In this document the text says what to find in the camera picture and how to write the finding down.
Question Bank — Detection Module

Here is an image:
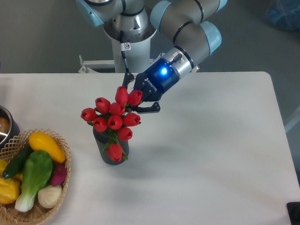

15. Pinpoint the yellow squash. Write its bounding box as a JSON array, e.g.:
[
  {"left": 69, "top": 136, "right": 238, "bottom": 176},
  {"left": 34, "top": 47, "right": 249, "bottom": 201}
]
[{"left": 28, "top": 131, "right": 66, "bottom": 163}]

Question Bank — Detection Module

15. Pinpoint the dark grey ribbed vase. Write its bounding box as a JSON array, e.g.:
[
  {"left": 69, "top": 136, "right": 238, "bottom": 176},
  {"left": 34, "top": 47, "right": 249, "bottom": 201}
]
[{"left": 93, "top": 129, "right": 129, "bottom": 165}]

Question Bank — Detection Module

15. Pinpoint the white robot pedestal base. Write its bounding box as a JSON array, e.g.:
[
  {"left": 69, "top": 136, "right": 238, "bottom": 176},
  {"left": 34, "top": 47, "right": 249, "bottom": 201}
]
[{"left": 78, "top": 4, "right": 172, "bottom": 77}]

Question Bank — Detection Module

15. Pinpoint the orange yellow pumpkin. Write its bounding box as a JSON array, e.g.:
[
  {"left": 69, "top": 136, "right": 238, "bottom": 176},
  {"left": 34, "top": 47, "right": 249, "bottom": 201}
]
[{"left": 0, "top": 177, "right": 20, "bottom": 204}]

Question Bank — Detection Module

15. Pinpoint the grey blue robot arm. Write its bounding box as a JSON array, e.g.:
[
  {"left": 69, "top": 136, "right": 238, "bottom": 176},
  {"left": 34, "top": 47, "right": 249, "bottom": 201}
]
[{"left": 76, "top": 0, "right": 227, "bottom": 113}]

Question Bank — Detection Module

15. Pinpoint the dark green cucumber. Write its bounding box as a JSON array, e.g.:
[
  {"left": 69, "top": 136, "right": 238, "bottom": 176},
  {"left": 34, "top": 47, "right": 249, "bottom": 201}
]
[{"left": 2, "top": 143, "right": 33, "bottom": 179}]

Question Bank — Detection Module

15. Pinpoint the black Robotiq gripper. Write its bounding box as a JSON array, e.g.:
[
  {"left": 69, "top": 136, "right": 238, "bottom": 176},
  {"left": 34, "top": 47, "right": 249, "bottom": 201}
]
[{"left": 122, "top": 58, "right": 180, "bottom": 114}]

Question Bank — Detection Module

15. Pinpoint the white garlic bulb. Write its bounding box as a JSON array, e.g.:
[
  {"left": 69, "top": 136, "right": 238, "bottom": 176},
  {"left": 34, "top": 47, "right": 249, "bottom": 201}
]
[{"left": 37, "top": 185, "right": 62, "bottom": 208}]

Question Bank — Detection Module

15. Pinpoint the green bok choy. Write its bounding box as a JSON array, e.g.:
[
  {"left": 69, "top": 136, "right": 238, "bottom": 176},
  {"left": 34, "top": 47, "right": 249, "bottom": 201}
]
[{"left": 15, "top": 150, "right": 53, "bottom": 212}]

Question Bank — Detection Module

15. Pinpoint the blue plastic bag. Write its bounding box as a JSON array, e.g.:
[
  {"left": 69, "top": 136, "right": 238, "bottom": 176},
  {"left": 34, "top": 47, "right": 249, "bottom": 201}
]
[{"left": 265, "top": 0, "right": 300, "bottom": 32}]

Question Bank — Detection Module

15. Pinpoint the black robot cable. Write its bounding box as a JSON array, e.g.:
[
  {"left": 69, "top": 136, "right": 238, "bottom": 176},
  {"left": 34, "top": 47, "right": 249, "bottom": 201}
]
[{"left": 118, "top": 30, "right": 132, "bottom": 74}]

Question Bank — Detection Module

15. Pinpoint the magenta radish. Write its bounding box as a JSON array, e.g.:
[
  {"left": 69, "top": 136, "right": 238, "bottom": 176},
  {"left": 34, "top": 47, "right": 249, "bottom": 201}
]
[{"left": 50, "top": 164, "right": 67, "bottom": 186}]

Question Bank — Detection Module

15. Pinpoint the woven wicker basket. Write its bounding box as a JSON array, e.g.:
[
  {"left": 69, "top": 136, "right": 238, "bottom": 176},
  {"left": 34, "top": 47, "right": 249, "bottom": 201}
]
[{"left": 0, "top": 128, "right": 71, "bottom": 225}]

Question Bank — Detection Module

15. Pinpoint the red tulip bouquet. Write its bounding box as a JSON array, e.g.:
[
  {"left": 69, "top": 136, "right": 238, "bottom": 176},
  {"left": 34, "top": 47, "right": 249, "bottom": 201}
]
[{"left": 81, "top": 86, "right": 142, "bottom": 162}]

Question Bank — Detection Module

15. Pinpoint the black device at table edge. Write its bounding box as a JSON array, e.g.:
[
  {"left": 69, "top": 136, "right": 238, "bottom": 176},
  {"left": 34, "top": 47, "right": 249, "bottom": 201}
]
[{"left": 287, "top": 202, "right": 300, "bottom": 225}]

